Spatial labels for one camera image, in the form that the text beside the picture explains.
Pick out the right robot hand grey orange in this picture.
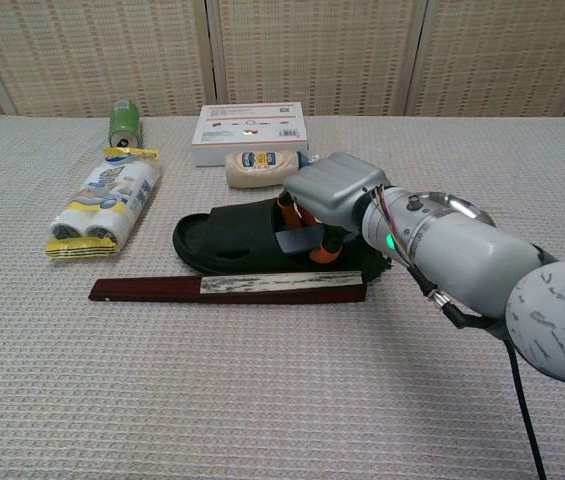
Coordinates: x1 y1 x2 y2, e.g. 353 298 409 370
277 152 391 264

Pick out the round steel plate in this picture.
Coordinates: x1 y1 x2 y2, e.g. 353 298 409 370
405 191 494 227

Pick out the mayonnaise squeeze bottle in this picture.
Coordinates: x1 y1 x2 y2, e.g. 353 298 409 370
225 149 323 190

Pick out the white orange product box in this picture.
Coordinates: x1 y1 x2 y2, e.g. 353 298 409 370
190 103 310 168

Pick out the black rubber slipper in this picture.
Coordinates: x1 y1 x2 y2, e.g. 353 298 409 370
172 196 394 284

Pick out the woven folding screen panel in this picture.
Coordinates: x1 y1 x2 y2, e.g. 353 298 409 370
405 0 565 119
0 0 219 119
205 0 432 119

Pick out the dark red folded fan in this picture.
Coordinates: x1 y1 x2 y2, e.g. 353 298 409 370
88 270 367 304

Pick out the green drink can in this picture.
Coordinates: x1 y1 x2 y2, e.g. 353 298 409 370
108 99 144 149

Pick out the woven beige table cloth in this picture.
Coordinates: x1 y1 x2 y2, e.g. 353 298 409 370
0 113 565 480

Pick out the lint roller refill pack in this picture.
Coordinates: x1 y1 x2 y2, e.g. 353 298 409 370
44 146 163 263

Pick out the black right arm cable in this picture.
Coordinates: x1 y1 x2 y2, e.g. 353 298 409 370
408 262 549 480

